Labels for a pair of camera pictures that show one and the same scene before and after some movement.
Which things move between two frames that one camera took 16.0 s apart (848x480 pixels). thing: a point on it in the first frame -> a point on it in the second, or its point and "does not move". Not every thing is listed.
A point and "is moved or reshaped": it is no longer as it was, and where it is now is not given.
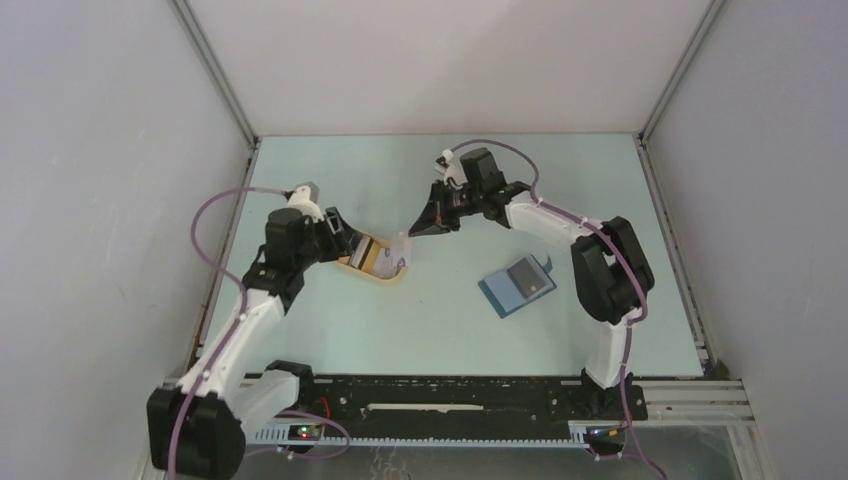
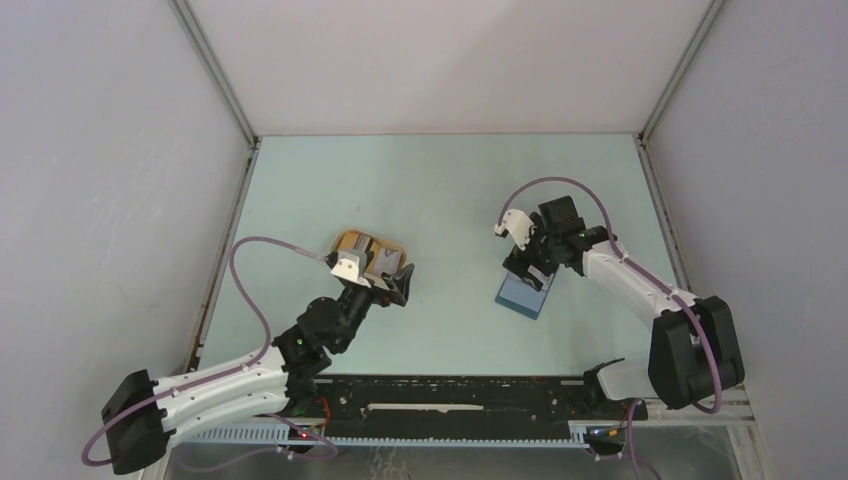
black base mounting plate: [471, 404] does not move
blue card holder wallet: [510, 289] is moved or reshaped
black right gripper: [436, 217] -> [518, 261]
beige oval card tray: [378, 259] does not move
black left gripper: [339, 243] -> [384, 297]
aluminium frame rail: [655, 406] does not move
